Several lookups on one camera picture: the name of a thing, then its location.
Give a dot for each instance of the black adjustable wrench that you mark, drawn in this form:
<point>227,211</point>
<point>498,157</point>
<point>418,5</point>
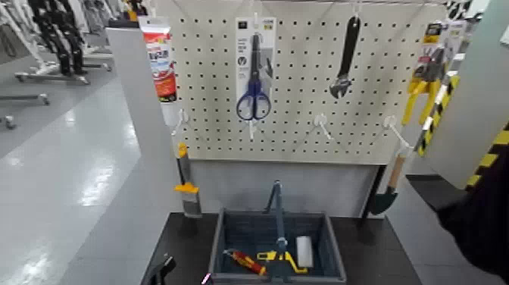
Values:
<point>349,43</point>

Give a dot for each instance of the yellow black hazard tape strip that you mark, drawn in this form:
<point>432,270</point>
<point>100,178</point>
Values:
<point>491,157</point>
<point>437,111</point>

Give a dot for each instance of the black humanoid robot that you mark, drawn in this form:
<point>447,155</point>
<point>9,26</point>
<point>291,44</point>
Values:
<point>59,32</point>

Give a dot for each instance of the grey blue plastic crate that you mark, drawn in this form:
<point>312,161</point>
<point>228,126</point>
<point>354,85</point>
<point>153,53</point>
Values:
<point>254,233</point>

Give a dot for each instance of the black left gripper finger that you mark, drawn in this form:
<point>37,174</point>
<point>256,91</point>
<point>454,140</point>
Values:
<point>163,268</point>

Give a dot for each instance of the blue scissors in package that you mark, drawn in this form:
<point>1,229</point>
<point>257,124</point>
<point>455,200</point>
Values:
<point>254,91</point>

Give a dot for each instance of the red yellow screwdriver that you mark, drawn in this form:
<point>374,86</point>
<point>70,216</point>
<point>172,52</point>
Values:
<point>246,260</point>

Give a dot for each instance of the yellow utility knife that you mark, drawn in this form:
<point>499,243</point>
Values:
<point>292,262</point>

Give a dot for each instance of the grey caster wheel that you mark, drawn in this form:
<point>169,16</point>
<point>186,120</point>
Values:
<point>8,121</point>

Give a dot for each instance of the grey panel with hazard edge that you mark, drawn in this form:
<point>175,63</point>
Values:
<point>477,79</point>

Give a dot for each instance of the yellow pliers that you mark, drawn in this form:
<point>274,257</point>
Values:
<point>429,75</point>

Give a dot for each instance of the grey back panel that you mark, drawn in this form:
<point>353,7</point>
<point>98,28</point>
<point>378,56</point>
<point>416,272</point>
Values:
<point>286,187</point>

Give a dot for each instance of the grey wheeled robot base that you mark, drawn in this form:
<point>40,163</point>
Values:
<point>55,75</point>

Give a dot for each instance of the left gripper pink light finger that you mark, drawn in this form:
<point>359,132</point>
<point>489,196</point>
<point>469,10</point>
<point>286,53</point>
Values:
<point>207,278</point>

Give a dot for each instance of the grey wheeled base leg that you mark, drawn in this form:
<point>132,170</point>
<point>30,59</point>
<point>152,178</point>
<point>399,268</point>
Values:
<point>28,98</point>

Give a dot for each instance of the white rectangular block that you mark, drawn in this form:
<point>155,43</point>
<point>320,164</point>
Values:
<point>304,250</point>

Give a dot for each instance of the red white sealant tube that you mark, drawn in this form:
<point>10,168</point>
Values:
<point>161,59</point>

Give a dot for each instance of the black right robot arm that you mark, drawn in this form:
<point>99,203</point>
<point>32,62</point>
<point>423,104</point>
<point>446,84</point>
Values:
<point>485,223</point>

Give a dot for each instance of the beige perforated pegboard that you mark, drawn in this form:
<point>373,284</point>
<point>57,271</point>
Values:
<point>302,131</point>

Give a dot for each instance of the white humanoid robot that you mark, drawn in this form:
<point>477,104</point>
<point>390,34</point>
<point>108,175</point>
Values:
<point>20,28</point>

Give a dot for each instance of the white pegboard hook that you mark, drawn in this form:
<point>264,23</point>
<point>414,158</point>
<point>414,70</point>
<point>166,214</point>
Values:
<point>181,118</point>
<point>391,122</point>
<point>255,18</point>
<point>321,120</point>
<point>251,128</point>

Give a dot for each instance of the grey side partition panel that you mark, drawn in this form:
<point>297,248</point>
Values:
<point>139,167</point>

